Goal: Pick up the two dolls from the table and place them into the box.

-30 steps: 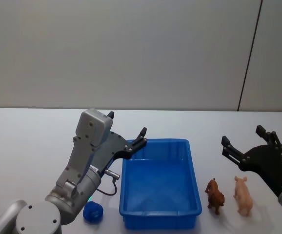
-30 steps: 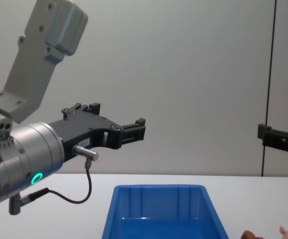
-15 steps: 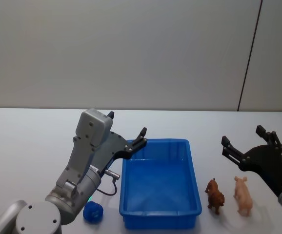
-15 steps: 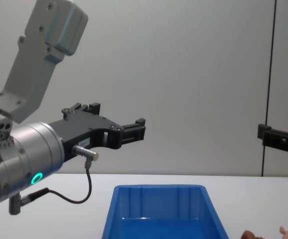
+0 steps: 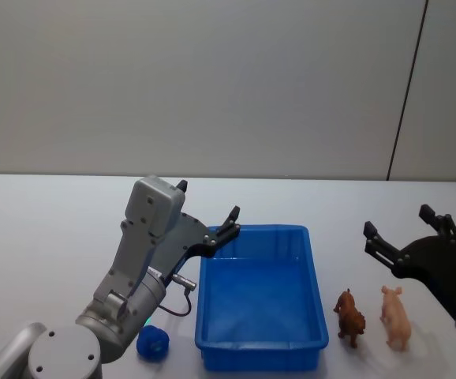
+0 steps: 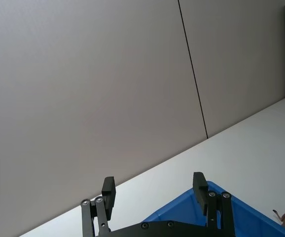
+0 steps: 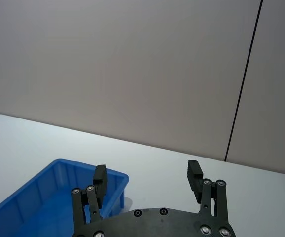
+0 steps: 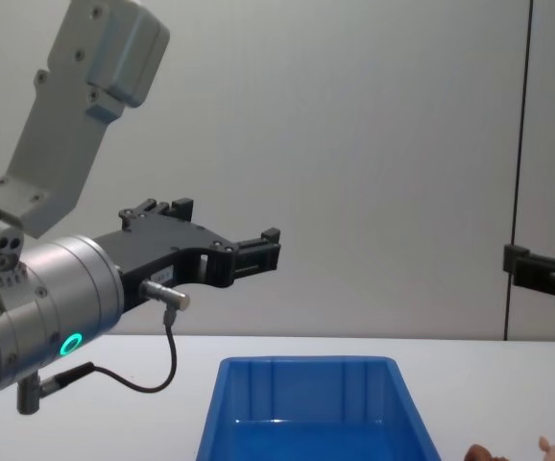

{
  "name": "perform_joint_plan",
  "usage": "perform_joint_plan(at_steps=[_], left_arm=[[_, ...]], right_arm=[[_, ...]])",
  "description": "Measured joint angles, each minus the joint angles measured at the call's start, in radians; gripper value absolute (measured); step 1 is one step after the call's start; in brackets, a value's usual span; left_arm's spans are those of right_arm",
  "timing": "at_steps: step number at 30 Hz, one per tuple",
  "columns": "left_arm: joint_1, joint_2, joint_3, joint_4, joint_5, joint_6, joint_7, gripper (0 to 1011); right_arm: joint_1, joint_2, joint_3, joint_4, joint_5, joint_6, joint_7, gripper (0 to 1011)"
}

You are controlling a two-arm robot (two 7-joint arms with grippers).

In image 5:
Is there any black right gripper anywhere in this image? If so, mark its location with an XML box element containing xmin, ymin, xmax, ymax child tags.
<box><xmin>363</xmin><ymin>203</ymin><xmax>456</xmax><ymax>319</ymax></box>

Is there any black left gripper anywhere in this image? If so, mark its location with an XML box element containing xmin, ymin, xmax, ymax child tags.
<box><xmin>148</xmin><ymin>179</ymin><xmax>242</xmax><ymax>286</ymax></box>

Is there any pink toy pig figure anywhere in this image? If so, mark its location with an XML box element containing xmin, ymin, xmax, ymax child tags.
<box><xmin>379</xmin><ymin>284</ymin><xmax>413</xmax><ymax>352</ymax></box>

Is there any brown toy animal figure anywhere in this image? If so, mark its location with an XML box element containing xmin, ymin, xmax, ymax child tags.
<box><xmin>333</xmin><ymin>287</ymin><xmax>368</xmax><ymax>350</ymax></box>

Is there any blue plastic bin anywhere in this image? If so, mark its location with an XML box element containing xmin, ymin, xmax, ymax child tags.
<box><xmin>194</xmin><ymin>223</ymin><xmax>330</xmax><ymax>373</ymax></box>

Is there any blue ribbed toy ball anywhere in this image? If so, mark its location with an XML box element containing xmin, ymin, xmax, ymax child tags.
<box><xmin>136</xmin><ymin>324</ymin><xmax>171</xmax><ymax>362</ymax></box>

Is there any thin dark cable, silver plug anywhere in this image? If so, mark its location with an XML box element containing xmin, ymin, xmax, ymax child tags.
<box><xmin>157</xmin><ymin>273</ymin><xmax>198</xmax><ymax>318</ymax></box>

